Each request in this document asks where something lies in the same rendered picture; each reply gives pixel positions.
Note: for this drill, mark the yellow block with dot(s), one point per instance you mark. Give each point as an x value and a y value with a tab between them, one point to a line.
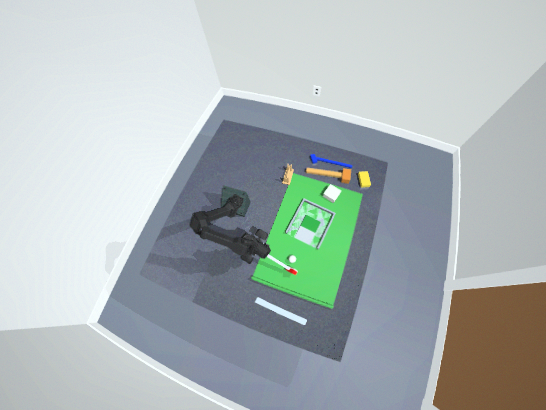
364	179

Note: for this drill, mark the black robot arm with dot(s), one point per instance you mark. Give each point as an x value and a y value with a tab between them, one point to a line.
238	245

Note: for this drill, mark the green flat mat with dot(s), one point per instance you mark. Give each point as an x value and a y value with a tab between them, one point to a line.
319	271

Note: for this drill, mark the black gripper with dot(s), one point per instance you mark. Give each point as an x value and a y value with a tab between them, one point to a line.
261	234

